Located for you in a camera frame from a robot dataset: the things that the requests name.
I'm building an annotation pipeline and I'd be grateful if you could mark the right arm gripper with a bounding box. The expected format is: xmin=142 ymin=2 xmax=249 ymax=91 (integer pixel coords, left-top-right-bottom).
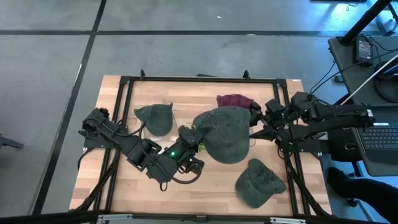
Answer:
xmin=248 ymin=98 xmax=286 ymax=141

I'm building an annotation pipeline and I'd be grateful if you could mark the maroon baseball cap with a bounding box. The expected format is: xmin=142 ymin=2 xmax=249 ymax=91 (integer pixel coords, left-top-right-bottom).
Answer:
xmin=216 ymin=93 xmax=255 ymax=110

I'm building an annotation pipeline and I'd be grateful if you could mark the dark green baseball cap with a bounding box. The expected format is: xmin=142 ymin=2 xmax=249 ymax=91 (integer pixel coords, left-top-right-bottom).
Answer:
xmin=133 ymin=102 xmax=174 ymax=138
xmin=234 ymin=157 xmax=287 ymax=209
xmin=192 ymin=105 xmax=252 ymax=165

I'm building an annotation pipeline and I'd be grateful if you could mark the dark side desk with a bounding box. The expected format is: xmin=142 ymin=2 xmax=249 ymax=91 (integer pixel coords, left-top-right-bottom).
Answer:
xmin=328 ymin=35 xmax=398 ymax=177

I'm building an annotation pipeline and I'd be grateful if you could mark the black laptop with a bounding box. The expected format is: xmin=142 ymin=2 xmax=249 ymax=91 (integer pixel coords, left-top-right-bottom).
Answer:
xmin=354 ymin=121 xmax=398 ymax=166

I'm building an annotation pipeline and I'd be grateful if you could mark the black power adapter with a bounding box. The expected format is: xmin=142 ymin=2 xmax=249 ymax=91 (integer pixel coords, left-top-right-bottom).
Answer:
xmin=353 ymin=35 xmax=374 ymax=65

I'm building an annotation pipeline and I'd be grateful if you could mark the person's leg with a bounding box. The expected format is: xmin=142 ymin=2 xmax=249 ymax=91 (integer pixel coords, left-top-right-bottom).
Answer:
xmin=326 ymin=166 xmax=398 ymax=224

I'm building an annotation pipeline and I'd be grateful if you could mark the round black object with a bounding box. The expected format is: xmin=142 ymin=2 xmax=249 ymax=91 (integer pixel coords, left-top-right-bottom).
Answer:
xmin=374 ymin=60 xmax=398 ymax=103

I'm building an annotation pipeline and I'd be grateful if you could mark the black slanted pole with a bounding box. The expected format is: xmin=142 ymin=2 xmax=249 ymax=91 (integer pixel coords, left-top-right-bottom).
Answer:
xmin=338 ymin=0 xmax=393 ymax=47

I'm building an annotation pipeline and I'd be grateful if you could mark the black rig crossbar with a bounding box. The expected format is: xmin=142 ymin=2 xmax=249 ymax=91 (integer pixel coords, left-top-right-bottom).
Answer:
xmin=0 ymin=210 xmax=398 ymax=224

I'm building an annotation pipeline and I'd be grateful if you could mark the grey stand foot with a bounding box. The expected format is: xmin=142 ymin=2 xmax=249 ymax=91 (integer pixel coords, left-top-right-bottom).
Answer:
xmin=0 ymin=133 xmax=25 ymax=149

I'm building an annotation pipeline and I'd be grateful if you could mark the black aluminium table frame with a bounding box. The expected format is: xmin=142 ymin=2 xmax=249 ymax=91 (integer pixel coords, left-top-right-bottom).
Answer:
xmin=73 ymin=68 xmax=332 ymax=218

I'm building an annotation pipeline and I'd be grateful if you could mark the white cable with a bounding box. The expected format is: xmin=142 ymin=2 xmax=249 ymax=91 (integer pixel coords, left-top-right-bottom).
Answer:
xmin=340 ymin=53 xmax=398 ymax=106

